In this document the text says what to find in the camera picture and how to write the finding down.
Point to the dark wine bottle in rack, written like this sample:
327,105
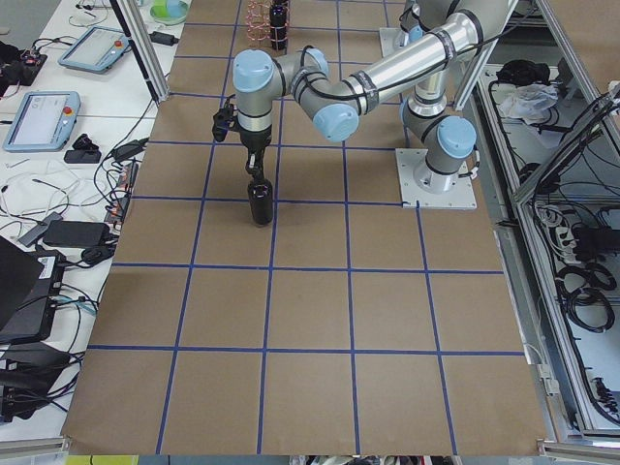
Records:
278,24

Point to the black power adapter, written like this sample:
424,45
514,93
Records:
162,38

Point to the aluminium frame post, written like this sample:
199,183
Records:
130,19

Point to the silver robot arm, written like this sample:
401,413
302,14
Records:
414,22
440,32

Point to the green bowl with blocks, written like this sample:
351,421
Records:
169,12

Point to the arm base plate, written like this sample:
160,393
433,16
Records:
392,40
421,187

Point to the teach pendant far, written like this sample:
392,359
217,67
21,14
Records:
96,50

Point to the teach pendant near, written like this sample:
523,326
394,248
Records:
44,121

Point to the dark green wine bottle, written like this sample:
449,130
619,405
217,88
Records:
260,195

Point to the teach pendant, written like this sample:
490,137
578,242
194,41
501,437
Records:
96,50
44,121

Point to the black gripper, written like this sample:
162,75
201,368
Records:
255,141

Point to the copper wire wine rack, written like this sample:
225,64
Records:
257,22

